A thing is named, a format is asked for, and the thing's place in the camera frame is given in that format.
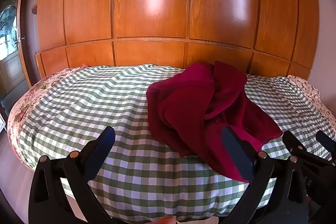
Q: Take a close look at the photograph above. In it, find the wooden door with glass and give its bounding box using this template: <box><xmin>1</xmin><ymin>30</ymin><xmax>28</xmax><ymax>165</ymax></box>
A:
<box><xmin>0</xmin><ymin>0</ymin><xmax>30</xmax><ymax>110</ymax></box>

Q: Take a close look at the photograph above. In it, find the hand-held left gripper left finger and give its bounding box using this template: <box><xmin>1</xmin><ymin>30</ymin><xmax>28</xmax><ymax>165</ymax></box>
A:
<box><xmin>28</xmin><ymin>126</ymin><xmax>116</xmax><ymax>224</ymax></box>

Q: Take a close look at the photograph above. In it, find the dark red garment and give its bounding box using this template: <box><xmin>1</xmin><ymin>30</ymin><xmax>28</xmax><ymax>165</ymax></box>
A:
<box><xmin>146</xmin><ymin>60</ymin><xmax>284</xmax><ymax>184</ymax></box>

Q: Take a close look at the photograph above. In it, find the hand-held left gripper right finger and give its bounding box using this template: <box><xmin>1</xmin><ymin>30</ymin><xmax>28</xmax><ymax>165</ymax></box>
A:
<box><xmin>221</xmin><ymin>126</ymin><xmax>309</xmax><ymax>224</ymax></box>

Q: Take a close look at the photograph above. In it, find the green white checked blanket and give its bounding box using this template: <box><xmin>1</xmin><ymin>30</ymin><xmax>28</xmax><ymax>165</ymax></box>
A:
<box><xmin>20</xmin><ymin>64</ymin><xmax>336</xmax><ymax>217</ymax></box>

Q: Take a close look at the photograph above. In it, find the floral bedspread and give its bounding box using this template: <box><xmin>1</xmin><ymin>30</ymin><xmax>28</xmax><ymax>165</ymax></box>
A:
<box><xmin>7</xmin><ymin>65</ymin><xmax>336</xmax><ymax>172</ymax></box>

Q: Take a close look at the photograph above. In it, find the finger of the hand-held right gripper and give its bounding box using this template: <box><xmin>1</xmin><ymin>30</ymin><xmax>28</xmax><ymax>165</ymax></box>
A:
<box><xmin>316</xmin><ymin>131</ymin><xmax>336</xmax><ymax>161</ymax></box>
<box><xmin>282</xmin><ymin>131</ymin><xmax>332</xmax><ymax>165</ymax></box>

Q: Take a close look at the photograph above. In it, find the wooden wardrobe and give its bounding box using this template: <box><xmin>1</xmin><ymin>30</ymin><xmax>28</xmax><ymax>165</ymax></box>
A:
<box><xmin>31</xmin><ymin>0</ymin><xmax>320</xmax><ymax>81</ymax></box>

